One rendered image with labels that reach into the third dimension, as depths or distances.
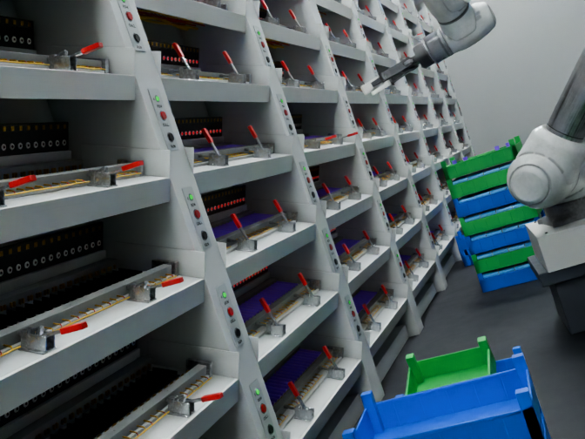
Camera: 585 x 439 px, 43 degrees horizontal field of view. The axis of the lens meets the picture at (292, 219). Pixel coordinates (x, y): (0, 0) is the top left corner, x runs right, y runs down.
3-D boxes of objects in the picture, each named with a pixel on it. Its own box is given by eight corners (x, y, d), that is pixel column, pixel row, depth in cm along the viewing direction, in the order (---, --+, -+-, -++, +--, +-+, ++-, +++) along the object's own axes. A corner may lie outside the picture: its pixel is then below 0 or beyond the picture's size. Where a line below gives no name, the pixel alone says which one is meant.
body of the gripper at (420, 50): (433, 61, 223) (406, 78, 226) (437, 63, 231) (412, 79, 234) (420, 39, 223) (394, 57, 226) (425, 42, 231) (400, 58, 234)
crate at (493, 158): (525, 153, 309) (519, 135, 309) (519, 158, 291) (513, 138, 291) (455, 175, 322) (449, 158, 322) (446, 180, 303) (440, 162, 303)
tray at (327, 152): (354, 155, 270) (356, 128, 268) (302, 168, 213) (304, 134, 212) (302, 151, 276) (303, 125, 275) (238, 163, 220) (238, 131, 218)
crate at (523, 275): (561, 263, 311) (554, 245, 310) (557, 274, 292) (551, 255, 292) (490, 280, 323) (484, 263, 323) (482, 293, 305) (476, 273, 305)
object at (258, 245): (315, 239, 205) (317, 189, 203) (225, 290, 148) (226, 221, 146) (246, 232, 211) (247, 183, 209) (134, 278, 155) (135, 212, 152)
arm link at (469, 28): (450, 43, 232) (429, 13, 224) (495, 15, 226) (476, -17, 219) (458, 62, 224) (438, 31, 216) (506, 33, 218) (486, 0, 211)
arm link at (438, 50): (455, 55, 229) (438, 65, 231) (440, 30, 229) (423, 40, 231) (451, 53, 220) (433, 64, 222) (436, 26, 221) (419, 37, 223)
